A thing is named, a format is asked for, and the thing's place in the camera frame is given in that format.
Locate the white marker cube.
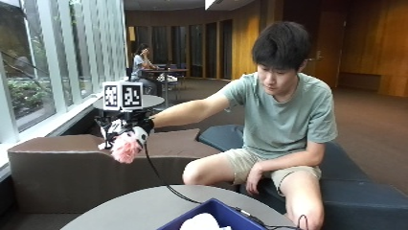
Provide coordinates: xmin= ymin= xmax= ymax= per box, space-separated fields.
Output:
xmin=102 ymin=80 xmax=144 ymax=112

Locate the round grey side table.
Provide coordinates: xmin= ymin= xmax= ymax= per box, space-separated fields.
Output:
xmin=92 ymin=94 xmax=167 ymax=111

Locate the pink and white soft toy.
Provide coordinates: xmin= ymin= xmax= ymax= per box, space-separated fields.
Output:
xmin=98 ymin=119 xmax=150 ymax=165

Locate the wooden door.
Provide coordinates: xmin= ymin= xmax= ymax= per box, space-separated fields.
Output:
xmin=309 ymin=11 xmax=349 ymax=89

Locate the blue plastic bin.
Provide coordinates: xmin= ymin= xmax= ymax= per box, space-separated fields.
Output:
xmin=156 ymin=197 xmax=269 ymax=230

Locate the black glove cable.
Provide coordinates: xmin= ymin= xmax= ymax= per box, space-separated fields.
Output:
xmin=143 ymin=143 xmax=309 ymax=230

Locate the dark wooden table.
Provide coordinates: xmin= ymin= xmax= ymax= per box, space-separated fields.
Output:
xmin=142 ymin=67 xmax=189 ymax=108

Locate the brown angular bench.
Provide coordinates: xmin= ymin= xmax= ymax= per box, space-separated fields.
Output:
xmin=7 ymin=127 xmax=240 ymax=215

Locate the the person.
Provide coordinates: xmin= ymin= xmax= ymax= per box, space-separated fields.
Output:
xmin=151 ymin=21 xmax=340 ymax=230

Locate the dark blue sofa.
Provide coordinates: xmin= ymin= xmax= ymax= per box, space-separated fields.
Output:
xmin=197 ymin=124 xmax=408 ymax=230

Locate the dark chair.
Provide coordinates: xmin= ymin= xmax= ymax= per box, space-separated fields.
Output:
xmin=167 ymin=62 xmax=189 ymax=92

